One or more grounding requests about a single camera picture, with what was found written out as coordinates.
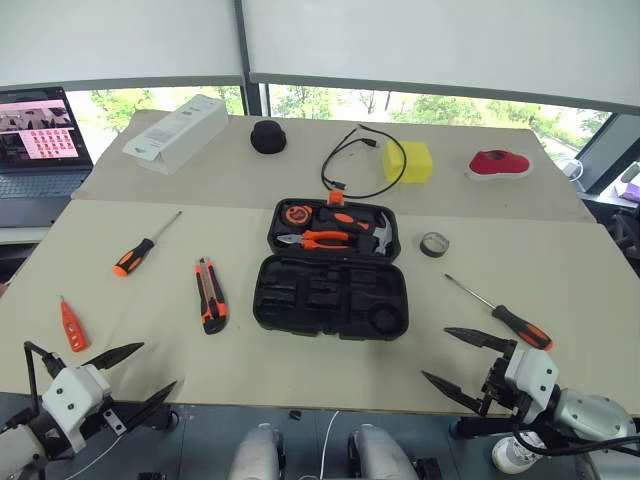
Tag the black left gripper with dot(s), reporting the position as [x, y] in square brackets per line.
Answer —
[95, 425]

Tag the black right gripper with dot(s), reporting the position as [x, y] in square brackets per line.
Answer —
[495, 387]

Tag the orange black screwdriver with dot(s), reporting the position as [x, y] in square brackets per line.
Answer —
[520, 325]
[131, 260]

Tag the orange voltage tester pen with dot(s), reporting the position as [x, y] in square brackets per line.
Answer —
[72, 330]

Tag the orange black utility knife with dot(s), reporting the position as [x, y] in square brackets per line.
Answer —
[212, 300]

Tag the grey tape roll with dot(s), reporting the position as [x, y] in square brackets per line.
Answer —
[425, 248]

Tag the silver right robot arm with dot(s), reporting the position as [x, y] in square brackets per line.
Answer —
[595, 420]

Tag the black tool case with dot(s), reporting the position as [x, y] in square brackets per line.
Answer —
[295, 295]

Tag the white sneaker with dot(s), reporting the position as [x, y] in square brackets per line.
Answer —
[510, 452]

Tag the silver rounded robot leg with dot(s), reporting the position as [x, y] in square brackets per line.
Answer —
[257, 455]
[380, 455]

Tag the red shoe white sole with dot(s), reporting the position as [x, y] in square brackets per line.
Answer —
[500, 162]

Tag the yellow sponge block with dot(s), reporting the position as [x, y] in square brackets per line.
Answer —
[417, 162]

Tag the orange black tape measure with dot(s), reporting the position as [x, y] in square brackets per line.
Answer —
[296, 214]

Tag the white cardboard carton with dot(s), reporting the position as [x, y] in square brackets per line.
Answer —
[175, 132]

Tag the open laptop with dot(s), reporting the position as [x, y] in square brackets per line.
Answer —
[40, 130]

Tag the black round cap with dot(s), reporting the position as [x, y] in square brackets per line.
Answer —
[267, 137]

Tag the white roller blind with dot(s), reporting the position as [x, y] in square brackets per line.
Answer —
[440, 40]
[115, 35]

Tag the black table frame bar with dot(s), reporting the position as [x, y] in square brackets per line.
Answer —
[480, 427]

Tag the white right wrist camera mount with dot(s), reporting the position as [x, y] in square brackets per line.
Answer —
[532, 372]

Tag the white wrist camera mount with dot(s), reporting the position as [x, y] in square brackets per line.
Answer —
[65, 395]
[532, 372]

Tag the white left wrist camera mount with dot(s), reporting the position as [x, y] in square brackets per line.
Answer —
[65, 395]

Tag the dark window frame post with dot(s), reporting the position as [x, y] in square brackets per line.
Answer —
[252, 95]

